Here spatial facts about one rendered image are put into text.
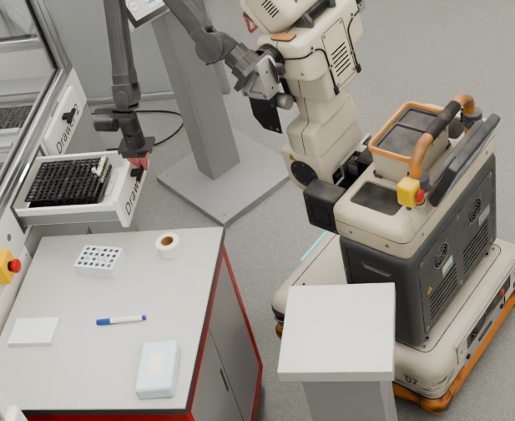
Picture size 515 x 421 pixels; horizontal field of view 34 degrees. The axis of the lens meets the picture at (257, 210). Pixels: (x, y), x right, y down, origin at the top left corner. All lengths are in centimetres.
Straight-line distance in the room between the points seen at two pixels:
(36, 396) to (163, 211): 167
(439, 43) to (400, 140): 207
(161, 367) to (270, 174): 177
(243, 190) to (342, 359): 173
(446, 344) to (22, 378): 126
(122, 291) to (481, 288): 116
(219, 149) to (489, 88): 129
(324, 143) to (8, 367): 109
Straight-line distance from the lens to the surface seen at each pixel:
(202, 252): 244
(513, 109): 400
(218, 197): 372
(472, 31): 454
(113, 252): 249
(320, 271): 296
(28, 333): 242
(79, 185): 260
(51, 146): 281
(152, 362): 217
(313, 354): 213
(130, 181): 255
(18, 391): 233
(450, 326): 276
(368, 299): 222
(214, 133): 369
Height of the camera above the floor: 244
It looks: 42 degrees down
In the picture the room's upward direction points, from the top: 15 degrees counter-clockwise
